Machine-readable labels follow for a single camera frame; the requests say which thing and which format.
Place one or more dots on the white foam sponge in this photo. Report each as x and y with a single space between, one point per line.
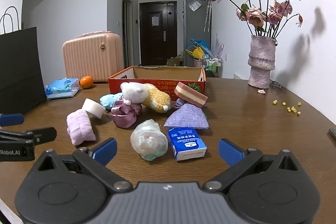
92 107

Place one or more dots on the grey refrigerator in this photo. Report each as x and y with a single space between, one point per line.
190 27

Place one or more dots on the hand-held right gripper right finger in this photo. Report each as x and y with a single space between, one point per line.
231 151

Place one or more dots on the blue plastic item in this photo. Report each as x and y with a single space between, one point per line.
202 44

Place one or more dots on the pink bucket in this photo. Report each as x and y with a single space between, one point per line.
198 63

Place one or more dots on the black phone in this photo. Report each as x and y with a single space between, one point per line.
332 134

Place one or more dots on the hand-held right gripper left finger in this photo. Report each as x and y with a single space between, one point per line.
105 151

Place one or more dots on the white paper notice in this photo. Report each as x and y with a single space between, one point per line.
155 20

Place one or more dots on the dark brown door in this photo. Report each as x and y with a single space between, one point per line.
157 40

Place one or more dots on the scattered yellow crumbs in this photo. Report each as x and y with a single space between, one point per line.
293 109

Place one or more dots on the brown cardboard box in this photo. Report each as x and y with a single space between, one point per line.
174 61

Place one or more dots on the purple satin scrunchie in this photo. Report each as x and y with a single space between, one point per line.
123 116

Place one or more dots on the yellow plush toy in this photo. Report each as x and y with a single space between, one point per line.
157 99

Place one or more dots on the pink ribbed suitcase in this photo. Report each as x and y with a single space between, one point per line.
89 58

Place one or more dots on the pink textured vase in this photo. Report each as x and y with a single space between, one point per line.
261 61

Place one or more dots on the fallen pink petal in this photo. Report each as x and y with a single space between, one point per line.
261 91

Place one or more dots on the orange cardboard box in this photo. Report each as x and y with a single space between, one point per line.
157 74

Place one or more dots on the orange fruit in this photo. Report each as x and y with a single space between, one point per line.
86 82

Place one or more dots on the pink layered sponge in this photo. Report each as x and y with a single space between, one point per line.
191 95

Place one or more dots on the bunch of dried pink roses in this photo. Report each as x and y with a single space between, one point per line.
256 16

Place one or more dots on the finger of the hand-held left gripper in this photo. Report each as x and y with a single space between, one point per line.
11 119
43 134

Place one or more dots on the white plush toy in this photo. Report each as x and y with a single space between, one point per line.
134 91

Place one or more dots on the clear plastic bag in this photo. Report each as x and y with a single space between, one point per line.
194 6

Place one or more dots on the light blue tissue pack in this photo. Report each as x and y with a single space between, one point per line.
61 88

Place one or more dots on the purple flower decoration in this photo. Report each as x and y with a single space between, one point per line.
219 47

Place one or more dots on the black glasses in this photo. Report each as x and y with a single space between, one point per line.
277 85

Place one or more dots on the purple linen pouch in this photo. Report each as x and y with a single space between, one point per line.
187 117

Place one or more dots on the clear plastic bundle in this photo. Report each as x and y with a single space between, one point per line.
147 140

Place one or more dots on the folded white umbrella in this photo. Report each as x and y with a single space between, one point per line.
208 16

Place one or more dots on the yellow bag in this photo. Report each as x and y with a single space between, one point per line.
197 53

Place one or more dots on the white flat panel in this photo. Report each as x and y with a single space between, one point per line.
240 76

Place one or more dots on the metal cart with bottles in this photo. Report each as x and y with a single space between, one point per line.
212 65

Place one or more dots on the pink towel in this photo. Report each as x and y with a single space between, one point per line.
80 127

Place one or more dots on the blue pocket tissue pack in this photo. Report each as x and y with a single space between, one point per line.
186 144

